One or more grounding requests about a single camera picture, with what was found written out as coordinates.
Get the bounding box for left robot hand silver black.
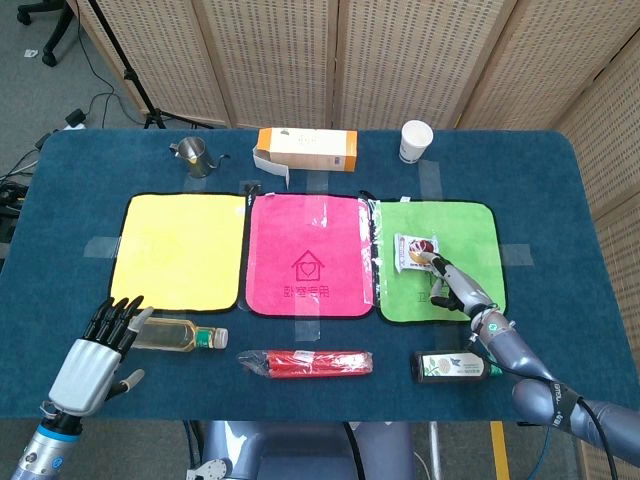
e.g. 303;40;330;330
48;294;155;416

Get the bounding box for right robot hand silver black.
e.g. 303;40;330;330
417;251;496;321

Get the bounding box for packaged snack cake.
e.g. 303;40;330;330
393;232;441;274

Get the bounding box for green cloth with house print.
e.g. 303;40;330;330
372;198;508;326

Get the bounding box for yellow cloth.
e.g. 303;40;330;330
108;192;248;315

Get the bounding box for pink cloth with house print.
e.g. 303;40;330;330
243;192;377;319

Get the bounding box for clear tape strip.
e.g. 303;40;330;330
499;243;532;267
417;160;442;201
294;315;322;342
83;235;123;259

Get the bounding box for dark brown labelled bottle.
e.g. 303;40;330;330
410;349;504;385

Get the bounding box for clear bottle with yellow liquid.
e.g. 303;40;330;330
130;315;230;353

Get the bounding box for blue felt table cover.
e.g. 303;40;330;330
0;128;629;422

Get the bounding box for white paper cup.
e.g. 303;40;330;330
398;119;435;165

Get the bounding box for red sticks in plastic bag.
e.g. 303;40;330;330
236;349;375;380

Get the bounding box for orange and white carton box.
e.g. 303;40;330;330
252;127;359;184

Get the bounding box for grey robot torso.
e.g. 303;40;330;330
187;420;416;480

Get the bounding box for steel spouted pitcher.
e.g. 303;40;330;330
168;136;231;179

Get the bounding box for black tripod stand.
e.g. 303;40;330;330
87;0;216;130

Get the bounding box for black office chair base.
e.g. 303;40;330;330
16;0;76;68

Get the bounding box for black cable bundle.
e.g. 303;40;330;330
0;180;29;244

